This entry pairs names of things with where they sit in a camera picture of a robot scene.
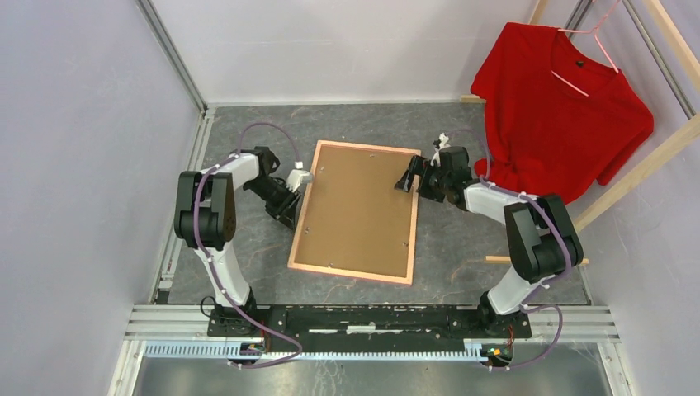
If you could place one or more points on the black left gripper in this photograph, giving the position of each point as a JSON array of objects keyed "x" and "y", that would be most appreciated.
[{"x": 289, "y": 216}]

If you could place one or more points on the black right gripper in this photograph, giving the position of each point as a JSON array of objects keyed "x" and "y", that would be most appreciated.
[{"x": 416, "y": 167}]

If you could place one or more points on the pink wooden picture frame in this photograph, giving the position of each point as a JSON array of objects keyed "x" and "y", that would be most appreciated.
[{"x": 355, "y": 273}]

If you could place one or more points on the brown backing board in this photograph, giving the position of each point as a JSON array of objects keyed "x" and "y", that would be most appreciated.
[{"x": 355, "y": 213}]

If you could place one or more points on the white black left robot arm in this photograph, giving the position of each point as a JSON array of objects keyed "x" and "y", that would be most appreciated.
[{"x": 205, "y": 220}]

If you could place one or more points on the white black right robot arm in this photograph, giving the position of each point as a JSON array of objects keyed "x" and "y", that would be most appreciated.
[{"x": 542, "y": 242}]

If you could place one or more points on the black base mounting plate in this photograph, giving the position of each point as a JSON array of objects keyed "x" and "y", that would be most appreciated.
[{"x": 377, "y": 328}]

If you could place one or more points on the red t-shirt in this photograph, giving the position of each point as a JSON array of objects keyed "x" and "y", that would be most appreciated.
[{"x": 556, "y": 121}]

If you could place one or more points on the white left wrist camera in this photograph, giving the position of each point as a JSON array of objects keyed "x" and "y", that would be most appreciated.
[{"x": 298, "y": 176}]

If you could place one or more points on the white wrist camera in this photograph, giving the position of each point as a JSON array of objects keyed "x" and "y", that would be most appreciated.
[
  {"x": 440, "y": 143},
  {"x": 298, "y": 176}
]

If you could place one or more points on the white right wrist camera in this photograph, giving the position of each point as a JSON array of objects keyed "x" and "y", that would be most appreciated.
[{"x": 440, "y": 143}]

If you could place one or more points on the aluminium rail frame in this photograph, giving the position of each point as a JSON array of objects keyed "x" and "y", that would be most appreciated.
[{"x": 180, "y": 331}]

